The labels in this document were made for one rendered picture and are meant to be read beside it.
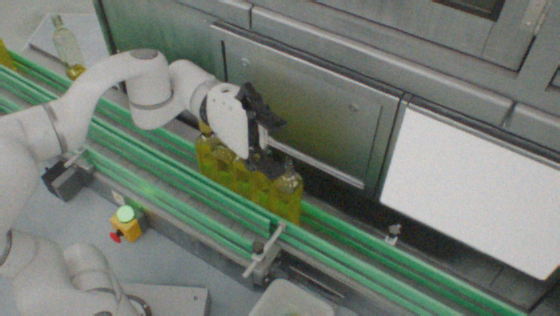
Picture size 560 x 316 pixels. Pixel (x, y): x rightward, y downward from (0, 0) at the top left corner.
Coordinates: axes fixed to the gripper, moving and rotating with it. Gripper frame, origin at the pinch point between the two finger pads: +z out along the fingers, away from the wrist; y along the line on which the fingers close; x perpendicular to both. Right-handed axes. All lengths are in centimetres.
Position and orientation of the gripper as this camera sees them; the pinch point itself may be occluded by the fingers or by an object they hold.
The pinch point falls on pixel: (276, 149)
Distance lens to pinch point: 72.7
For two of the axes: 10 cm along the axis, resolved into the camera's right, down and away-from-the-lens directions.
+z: 6.5, 5.0, -5.7
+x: -7.6, 4.2, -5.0
